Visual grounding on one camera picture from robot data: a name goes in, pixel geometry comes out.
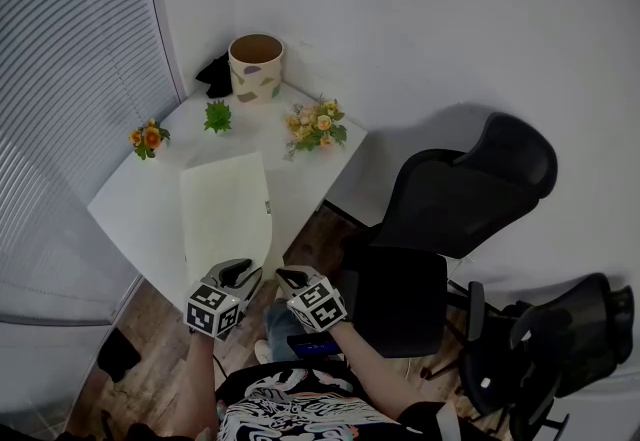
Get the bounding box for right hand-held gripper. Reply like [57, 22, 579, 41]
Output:
[274, 265, 349, 334]

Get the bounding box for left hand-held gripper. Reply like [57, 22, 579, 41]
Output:
[185, 257, 264, 341]

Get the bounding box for person's left forearm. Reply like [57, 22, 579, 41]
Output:
[169, 328, 220, 441]

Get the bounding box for person's right forearm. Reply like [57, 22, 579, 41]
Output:
[331, 320, 427, 423]

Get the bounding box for person's blue jeans leg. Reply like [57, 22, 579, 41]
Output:
[263, 297, 307, 364]

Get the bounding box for black device with blue screen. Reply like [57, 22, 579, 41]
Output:
[286, 333, 342, 360]

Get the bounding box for black and white patterned shirt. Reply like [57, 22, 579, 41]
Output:
[214, 362, 462, 441]

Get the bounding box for black flat object on floor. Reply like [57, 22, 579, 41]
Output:
[96, 327, 143, 385]

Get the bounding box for yellow flower bouquet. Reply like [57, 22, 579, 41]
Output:
[282, 94, 349, 163]

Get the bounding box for small green plant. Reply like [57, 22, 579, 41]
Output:
[203, 99, 233, 135]

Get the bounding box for orange flowers in white pot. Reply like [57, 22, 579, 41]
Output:
[128, 117, 172, 162]

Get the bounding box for cream patterned round bin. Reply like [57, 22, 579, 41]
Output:
[227, 32, 286, 106]

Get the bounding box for black cloth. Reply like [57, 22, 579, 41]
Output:
[195, 52, 234, 100]

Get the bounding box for grey window blinds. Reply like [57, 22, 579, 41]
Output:
[0, 0, 183, 327]

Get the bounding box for black mesh office chair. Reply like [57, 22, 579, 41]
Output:
[458, 272, 636, 441]

